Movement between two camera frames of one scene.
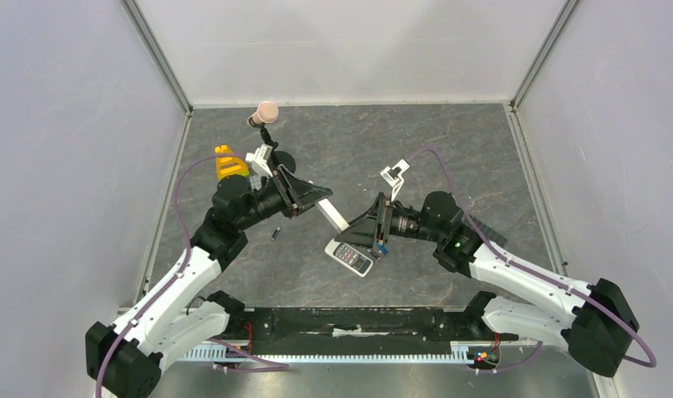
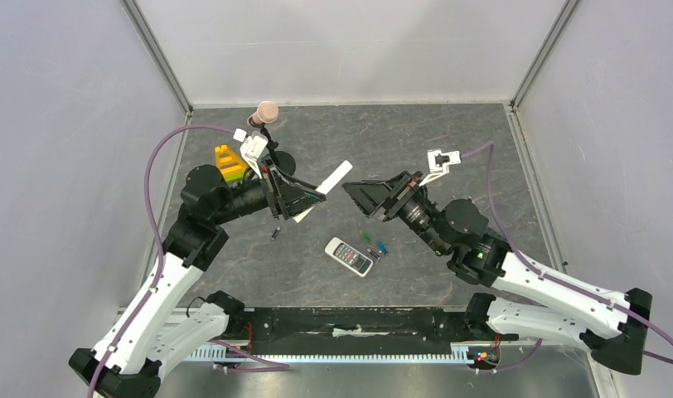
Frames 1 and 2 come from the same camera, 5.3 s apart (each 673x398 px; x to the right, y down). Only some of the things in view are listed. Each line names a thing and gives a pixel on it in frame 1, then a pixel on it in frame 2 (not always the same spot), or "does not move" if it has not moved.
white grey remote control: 349,258 does not move
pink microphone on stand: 267,113 does not move
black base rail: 468,322 does not move
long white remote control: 336,219 to 326,185
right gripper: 380,222 to 394,197
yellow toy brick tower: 227,165 does not move
